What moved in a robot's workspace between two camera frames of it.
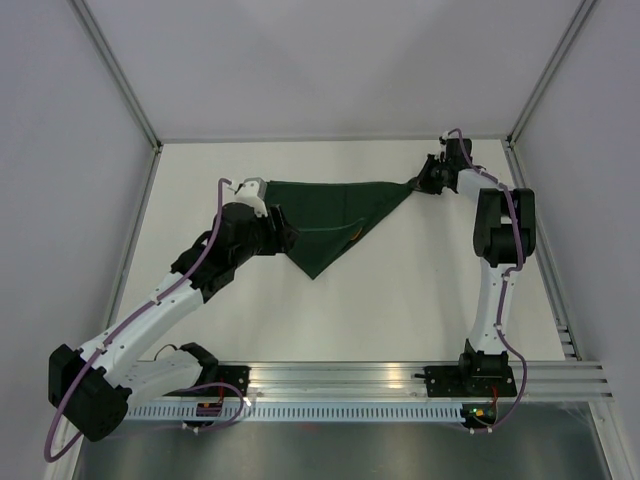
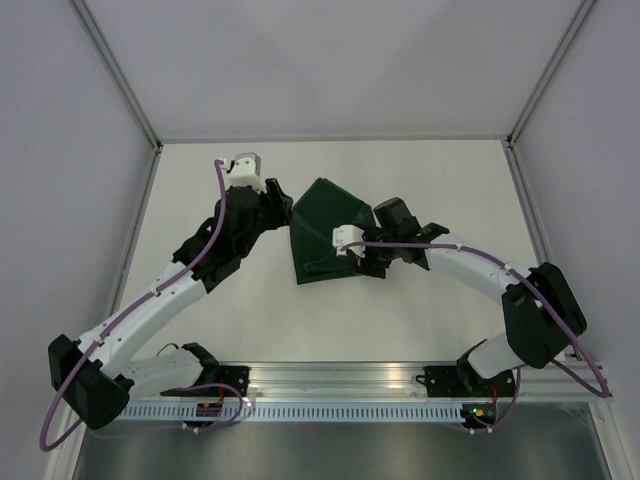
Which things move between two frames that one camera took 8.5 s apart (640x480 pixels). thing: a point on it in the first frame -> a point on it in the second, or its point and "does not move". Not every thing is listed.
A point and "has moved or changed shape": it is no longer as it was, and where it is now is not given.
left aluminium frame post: [117, 72] does not move
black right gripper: [422, 183] -> [365, 266]
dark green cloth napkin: [330, 217] has moved or changed shape
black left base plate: [235, 375] does not move
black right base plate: [450, 381] does not move
